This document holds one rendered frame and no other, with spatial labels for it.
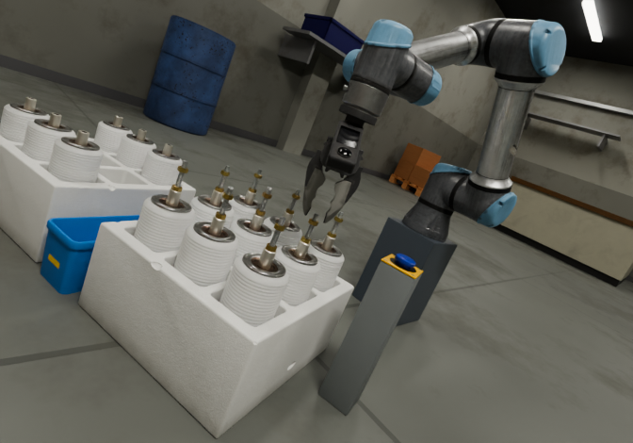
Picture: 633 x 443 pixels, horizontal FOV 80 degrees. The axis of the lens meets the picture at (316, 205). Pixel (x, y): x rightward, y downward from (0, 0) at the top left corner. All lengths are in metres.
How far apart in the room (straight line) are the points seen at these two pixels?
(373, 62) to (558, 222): 5.54
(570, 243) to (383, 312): 5.41
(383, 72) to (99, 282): 0.64
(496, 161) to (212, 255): 0.78
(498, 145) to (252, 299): 0.76
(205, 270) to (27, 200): 0.48
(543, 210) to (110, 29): 5.51
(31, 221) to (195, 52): 2.36
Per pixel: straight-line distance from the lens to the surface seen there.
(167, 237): 0.74
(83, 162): 0.97
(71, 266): 0.88
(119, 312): 0.79
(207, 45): 3.19
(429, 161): 6.33
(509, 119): 1.08
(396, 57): 0.69
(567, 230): 6.07
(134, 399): 0.72
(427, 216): 1.22
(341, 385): 0.82
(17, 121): 1.17
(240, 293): 0.61
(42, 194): 0.97
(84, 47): 3.58
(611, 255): 6.02
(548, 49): 1.04
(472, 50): 1.08
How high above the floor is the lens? 0.51
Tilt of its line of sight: 12 degrees down
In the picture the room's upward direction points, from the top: 23 degrees clockwise
